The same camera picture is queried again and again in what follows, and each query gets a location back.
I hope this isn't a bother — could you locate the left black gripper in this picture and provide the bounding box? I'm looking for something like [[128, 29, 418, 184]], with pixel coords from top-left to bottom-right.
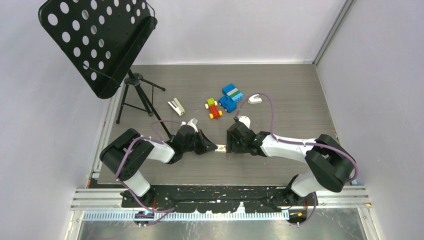
[[182, 129, 218, 156]]

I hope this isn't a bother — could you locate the white staple box sleeve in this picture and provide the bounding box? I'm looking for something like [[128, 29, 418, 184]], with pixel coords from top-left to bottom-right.
[[214, 144, 227, 153]]

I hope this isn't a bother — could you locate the white and green stapler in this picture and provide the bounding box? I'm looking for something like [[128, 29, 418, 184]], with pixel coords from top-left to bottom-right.
[[167, 97, 185, 117]]

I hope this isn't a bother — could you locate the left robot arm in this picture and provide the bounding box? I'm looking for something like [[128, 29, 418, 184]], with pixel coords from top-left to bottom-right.
[[99, 124, 218, 207]]

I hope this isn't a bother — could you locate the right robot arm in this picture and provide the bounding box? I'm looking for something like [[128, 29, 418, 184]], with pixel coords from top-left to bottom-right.
[[226, 121, 358, 205]]

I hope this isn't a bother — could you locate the red yellow toy brick car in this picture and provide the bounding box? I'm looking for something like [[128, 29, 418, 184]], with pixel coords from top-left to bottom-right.
[[205, 98, 223, 120]]

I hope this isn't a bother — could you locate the blue toy brick truck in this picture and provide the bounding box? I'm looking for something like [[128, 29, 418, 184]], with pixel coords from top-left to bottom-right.
[[218, 83, 244, 113]]

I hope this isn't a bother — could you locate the white staple remover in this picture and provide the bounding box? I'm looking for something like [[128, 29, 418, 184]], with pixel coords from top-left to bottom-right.
[[248, 94, 262, 105]]

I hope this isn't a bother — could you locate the black perforated music stand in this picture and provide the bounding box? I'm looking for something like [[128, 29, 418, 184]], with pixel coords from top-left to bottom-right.
[[37, 0, 173, 140]]

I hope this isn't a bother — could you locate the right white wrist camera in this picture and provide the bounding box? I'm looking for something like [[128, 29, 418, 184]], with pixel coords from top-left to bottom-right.
[[234, 115, 251, 129]]

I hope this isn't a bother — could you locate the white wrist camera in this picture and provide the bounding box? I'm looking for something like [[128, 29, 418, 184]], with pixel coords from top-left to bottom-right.
[[180, 118, 199, 133], [234, 115, 251, 129]]

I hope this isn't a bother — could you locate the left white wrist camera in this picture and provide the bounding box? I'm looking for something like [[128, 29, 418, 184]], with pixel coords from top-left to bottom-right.
[[180, 118, 199, 133]]

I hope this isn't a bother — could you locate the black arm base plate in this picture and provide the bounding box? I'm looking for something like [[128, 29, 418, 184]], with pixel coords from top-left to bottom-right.
[[120, 185, 318, 214]]

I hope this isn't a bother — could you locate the slotted cable duct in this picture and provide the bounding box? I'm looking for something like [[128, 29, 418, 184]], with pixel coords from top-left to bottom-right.
[[82, 209, 290, 222]]

